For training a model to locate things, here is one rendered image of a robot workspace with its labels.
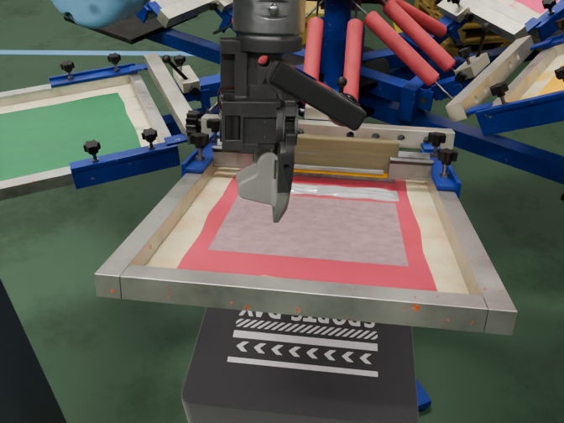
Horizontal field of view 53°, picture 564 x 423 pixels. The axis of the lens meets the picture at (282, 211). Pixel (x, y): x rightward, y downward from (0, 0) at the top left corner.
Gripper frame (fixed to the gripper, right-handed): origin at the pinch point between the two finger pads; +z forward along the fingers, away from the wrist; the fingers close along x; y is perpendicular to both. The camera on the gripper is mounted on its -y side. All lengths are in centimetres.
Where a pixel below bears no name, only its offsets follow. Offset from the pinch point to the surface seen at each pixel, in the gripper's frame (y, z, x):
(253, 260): 1.6, 17.9, -21.4
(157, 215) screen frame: 17.9, 14.6, -33.4
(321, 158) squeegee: -18, 13, -62
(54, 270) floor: 82, 106, -182
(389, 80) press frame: -53, 6, -127
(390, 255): -22.3, 18.0, -22.0
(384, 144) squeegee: -31, 9, -59
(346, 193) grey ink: -21, 18, -52
